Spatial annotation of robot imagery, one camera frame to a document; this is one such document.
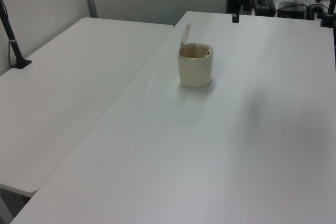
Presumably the cream trash bin with lid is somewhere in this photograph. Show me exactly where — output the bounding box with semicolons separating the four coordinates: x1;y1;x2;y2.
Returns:
178;22;214;89

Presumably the white side table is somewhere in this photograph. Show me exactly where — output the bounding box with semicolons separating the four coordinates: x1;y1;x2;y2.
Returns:
0;17;175;198

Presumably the black and green device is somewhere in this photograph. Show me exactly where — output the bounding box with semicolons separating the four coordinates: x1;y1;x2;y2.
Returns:
253;0;276;16

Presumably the black box device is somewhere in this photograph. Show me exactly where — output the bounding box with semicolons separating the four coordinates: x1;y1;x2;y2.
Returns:
277;1;308;19

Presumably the black camera stand with base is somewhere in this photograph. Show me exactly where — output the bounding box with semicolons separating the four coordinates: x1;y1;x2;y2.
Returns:
0;0;33;69

